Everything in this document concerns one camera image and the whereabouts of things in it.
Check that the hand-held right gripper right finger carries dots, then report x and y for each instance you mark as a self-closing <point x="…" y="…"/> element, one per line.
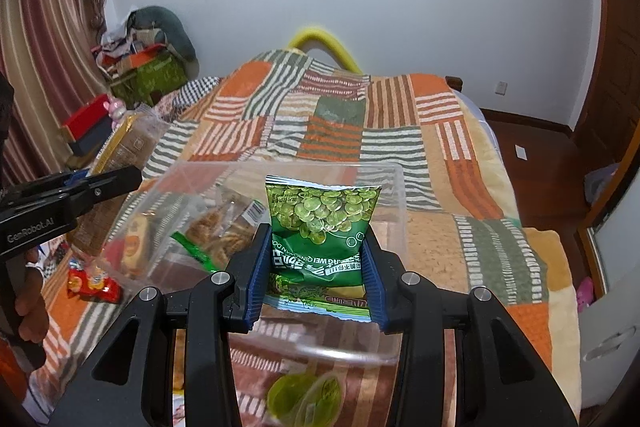
<point x="372" y="279"/>

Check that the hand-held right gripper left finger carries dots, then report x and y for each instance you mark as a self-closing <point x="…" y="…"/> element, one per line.
<point x="260" y="267"/>

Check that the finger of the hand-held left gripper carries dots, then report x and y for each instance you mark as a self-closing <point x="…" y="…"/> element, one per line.
<point x="112" y="184"/>
<point x="55" y="181"/>

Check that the brown biscuit packet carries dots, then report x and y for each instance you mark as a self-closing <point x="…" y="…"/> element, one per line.
<point x="130" y="147"/>

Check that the green pea snack packet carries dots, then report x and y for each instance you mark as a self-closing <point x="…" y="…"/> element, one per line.
<point x="320" y="217"/>

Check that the clear plastic container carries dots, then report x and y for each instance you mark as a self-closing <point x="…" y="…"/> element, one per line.
<point x="385" y="202"/>

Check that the person's left hand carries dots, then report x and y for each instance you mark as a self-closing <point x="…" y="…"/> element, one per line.
<point x="31" y="307"/>

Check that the green yellow flat packet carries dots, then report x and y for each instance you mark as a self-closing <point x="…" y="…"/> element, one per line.
<point x="320" y="304"/>

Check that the clear fried snack packet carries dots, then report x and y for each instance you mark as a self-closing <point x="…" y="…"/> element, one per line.
<point x="220" y="224"/>

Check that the round cookie packet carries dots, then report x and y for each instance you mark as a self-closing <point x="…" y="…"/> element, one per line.
<point x="137" y="242"/>

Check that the thin green packet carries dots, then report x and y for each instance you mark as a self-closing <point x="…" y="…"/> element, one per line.
<point x="195" y="252"/>

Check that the pink toy figure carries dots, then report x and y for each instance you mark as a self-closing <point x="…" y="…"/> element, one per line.
<point x="116" y="113"/>

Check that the red box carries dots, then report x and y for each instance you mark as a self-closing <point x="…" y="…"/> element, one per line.
<point x="87" y="117"/>

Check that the red snack packet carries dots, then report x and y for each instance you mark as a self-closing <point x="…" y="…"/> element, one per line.
<point x="92" y="284"/>

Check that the striped patchwork blanket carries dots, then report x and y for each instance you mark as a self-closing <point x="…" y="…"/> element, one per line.
<point x="450" y="187"/>

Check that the black white checkered cloth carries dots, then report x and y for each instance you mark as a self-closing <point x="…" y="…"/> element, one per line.
<point x="192" y="92"/>

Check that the pile of clothes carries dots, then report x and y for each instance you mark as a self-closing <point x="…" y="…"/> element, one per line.
<point x="120" y="49"/>

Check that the green jelly cup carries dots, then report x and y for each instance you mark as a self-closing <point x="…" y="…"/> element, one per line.
<point x="305" y="397"/>

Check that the striped curtain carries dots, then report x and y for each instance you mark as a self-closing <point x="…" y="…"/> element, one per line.
<point x="45" y="32"/>

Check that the white paper slip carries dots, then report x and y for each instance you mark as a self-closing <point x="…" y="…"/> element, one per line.
<point x="522" y="153"/>

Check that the pink slipper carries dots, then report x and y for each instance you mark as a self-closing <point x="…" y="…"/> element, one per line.
<point x="584" y="294"/>

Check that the yellow foam tube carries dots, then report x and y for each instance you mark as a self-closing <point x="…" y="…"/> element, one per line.
<point x="330" y="41"/>

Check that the white cabinet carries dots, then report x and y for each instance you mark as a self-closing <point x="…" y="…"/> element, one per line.
<point x="615" y="307"/>

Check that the grey bag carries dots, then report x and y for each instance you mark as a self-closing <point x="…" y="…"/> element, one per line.
<point x="600" y="184"/>

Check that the wooden door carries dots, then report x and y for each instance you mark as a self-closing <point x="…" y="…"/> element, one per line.
<point x="612" y="57"/>

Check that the white wall outlet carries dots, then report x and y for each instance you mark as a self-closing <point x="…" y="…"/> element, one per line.
<point x="501" y="87"/>

